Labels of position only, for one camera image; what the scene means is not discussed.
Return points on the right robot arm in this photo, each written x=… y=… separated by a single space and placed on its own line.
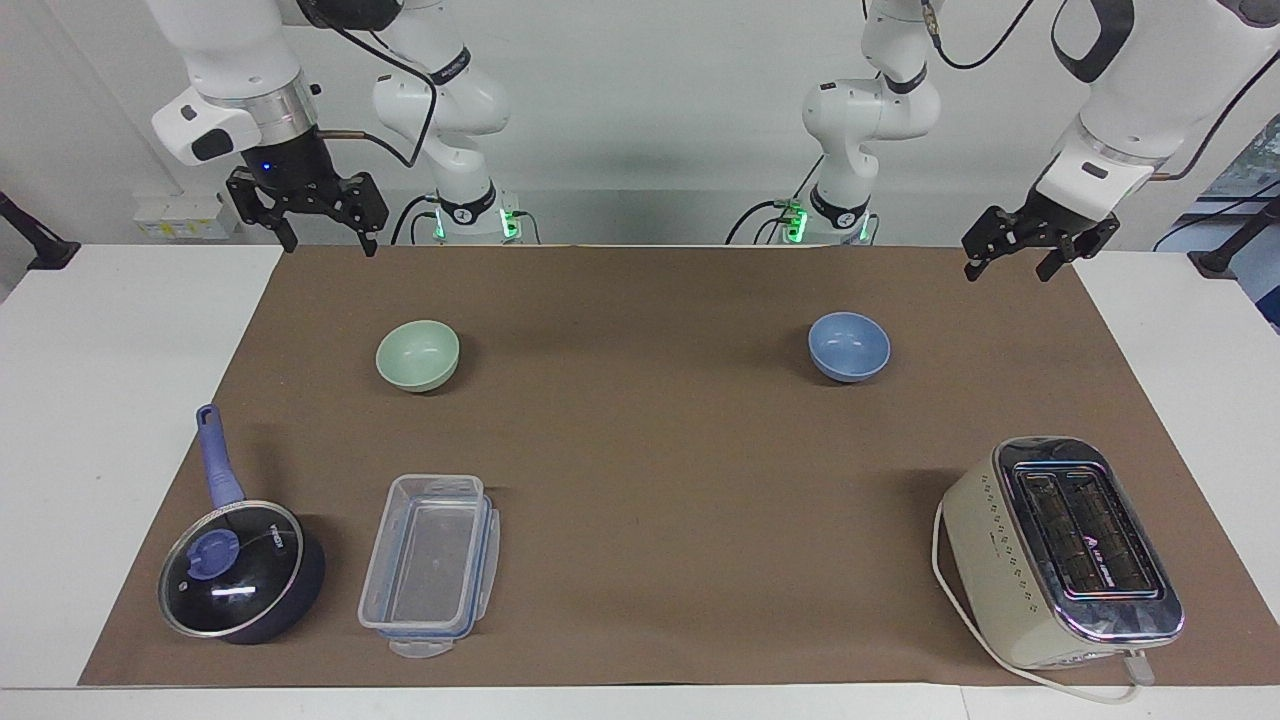
x=240 y=50

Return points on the white wall socket box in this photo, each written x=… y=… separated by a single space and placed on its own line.
x=185 y=218

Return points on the clear plastic food container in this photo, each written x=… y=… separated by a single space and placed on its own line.
x=428 y=560

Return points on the blue bowl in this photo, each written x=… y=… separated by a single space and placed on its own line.
x=849 y=346

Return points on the cream and chrome toaster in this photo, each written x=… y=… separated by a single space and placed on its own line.
x=1010 y=560

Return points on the glass lid with blue knob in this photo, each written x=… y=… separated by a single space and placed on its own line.
x=250 y=582

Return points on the black stand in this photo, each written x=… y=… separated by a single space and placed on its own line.
x=40 y=243
x=1232 y=250

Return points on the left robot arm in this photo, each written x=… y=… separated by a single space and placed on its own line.
x=870 y=110

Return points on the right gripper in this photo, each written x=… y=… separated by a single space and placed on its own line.
x=288 y=165

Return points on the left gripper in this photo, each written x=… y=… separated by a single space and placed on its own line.
x=1058 y=222

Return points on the green bowl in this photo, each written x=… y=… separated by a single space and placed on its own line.
x=417 y=355

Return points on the dark blue saucepan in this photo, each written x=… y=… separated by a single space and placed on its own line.
x=219 y=462

